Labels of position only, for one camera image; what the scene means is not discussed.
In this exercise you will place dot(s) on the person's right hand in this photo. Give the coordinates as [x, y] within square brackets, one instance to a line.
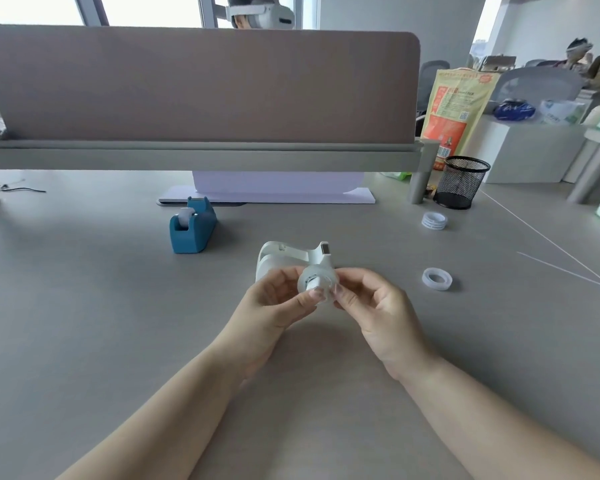
[390, 329]

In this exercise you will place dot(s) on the person's left hand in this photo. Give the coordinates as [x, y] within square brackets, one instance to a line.
[260, 324]

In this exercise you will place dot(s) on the person's right thumb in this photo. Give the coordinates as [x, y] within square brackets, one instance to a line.
[350, 300]

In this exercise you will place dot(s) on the person's left thumb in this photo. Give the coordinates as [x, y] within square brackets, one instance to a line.
[305, 302]

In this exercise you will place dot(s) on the clear tape roll with core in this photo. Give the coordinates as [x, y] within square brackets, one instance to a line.
[316, 279]

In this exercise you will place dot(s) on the person's left forearm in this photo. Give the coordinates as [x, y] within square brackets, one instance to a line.
[160, 424]

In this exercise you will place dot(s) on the person's right forearm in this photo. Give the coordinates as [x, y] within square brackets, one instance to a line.
[495, 424]

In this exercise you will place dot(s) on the white tape dispenser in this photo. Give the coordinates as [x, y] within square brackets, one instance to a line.
[280, 254]

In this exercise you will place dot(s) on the stack of clear tape rolls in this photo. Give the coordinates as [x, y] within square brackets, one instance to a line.
[434, 220]

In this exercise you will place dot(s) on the white paper sheets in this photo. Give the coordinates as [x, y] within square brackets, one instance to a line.
[280, 187]

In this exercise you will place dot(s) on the blue tape dispenser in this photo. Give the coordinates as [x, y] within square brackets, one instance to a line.
[192, 234]

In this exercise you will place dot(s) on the tape roll in blue dispenser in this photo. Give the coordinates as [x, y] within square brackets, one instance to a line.
[185, 218]

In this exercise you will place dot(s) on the black mesh pen holder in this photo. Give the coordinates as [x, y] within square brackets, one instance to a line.
[460, 187]

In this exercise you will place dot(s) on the orange and yellow bag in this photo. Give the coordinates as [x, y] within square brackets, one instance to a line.
[452, 114]

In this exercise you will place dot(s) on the white box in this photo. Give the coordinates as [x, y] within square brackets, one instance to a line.
[530, 152]

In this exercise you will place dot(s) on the brown desk divider panel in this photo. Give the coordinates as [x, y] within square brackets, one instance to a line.
[195, 84]

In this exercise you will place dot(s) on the blue bag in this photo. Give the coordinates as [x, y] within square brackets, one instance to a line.
[514, 111]

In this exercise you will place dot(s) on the grey cylinder table leg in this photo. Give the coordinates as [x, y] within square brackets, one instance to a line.
[592, 172]

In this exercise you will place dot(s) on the white and green plastic bag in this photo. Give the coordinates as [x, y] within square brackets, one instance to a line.
[562, 113]

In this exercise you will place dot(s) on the grey mesh office chair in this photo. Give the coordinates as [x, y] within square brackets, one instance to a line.
[540, 84]

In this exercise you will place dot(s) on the white headset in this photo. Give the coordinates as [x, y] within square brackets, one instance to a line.
[260, 12]

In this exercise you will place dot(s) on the grey rail post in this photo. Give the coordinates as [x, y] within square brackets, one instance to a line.
[420, 187]

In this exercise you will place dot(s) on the grey divider rail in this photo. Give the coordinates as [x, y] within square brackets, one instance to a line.
[195, 157]

